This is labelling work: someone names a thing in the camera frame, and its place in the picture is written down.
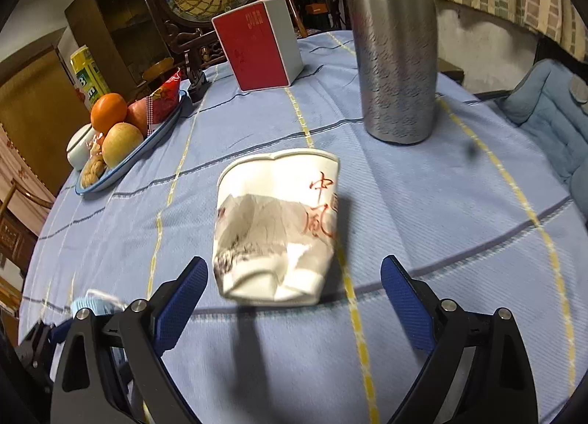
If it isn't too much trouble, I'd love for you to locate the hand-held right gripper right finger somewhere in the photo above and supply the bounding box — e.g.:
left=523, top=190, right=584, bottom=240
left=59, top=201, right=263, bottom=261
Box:
left=380, top=255, right=538, bottom=424

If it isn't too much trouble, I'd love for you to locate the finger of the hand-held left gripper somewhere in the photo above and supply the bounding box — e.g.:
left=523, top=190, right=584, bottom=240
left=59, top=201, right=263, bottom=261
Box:
left=21, top=323, right=69, bottom=383

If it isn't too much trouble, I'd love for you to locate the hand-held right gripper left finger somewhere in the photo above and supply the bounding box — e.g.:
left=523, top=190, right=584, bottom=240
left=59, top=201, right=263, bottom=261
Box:
left=50, top=256, right=208, bottom=424

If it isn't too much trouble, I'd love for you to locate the blue face mask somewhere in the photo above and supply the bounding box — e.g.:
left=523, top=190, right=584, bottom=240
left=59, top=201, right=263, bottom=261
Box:
left=71, top=288, right=127, bottom=314

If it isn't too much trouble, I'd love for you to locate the white paper cup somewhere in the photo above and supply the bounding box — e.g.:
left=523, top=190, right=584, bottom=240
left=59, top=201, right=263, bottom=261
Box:
left=212, top=148, right=341, bottom=305

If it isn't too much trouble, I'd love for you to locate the blue striped tablecloth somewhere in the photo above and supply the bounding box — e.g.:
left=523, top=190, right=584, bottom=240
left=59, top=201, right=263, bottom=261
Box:
left=18, top=30, right=588, bottom=424

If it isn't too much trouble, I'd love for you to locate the wooden armchair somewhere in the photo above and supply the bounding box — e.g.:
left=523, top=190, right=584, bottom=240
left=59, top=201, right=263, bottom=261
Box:
left=0, top=176, right=56, bottom=268

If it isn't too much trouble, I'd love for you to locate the pile of peanuts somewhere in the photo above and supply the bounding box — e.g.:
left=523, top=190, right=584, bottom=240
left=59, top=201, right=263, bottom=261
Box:
left=82, top=155, right=108, bottom=188

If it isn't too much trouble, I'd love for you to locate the blue rimmed oval plate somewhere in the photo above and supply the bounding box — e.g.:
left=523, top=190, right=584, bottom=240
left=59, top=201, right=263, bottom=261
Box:
left=76, top=89, right=191, bottom=196

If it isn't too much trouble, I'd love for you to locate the yellow red apple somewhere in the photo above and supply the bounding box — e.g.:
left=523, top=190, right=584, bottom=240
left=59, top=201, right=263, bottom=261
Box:
left=102, top=123, right=144, bottom=170

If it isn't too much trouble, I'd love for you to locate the white ceramic jar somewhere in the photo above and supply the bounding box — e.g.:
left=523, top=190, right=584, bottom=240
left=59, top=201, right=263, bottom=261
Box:
left=67, top=124, right=99, bottom=171

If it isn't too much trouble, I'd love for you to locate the orange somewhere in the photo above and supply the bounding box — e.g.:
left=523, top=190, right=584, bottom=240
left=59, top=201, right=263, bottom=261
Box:
left=90, top=93, right=127, bottom=135

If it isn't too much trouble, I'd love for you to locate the red snack packet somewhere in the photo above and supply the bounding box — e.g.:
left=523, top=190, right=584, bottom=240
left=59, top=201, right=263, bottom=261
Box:
left=148, top=70, right=182, bottom=124

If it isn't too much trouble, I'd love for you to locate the black chair blue cushion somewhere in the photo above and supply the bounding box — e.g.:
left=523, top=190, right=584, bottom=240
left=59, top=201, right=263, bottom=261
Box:
left=501, top=58, right=588, bottom=204

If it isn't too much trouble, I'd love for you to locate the wooden door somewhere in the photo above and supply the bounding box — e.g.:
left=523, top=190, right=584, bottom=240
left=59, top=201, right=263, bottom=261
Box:
left=0, top=49, right=88, bottom=195

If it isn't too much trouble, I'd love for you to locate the steel vacuum bottle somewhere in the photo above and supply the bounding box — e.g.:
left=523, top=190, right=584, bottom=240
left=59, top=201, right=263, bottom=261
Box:
left=347, top=0, right=437, bottom=145

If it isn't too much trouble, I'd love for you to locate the yellow cylindrical can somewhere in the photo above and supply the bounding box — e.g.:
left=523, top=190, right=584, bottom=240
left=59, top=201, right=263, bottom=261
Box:
left=70, top=47, right=108, bottom=110

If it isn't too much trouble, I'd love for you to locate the red and white box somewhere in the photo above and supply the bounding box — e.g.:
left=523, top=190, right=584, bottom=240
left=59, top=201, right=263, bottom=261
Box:
left=212, top=0, right=304, bottom=93

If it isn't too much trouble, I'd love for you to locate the dark wooden cabinet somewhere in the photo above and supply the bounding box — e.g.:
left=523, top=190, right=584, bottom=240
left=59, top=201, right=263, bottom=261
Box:
left=64, top=0, right=161, bottom=85

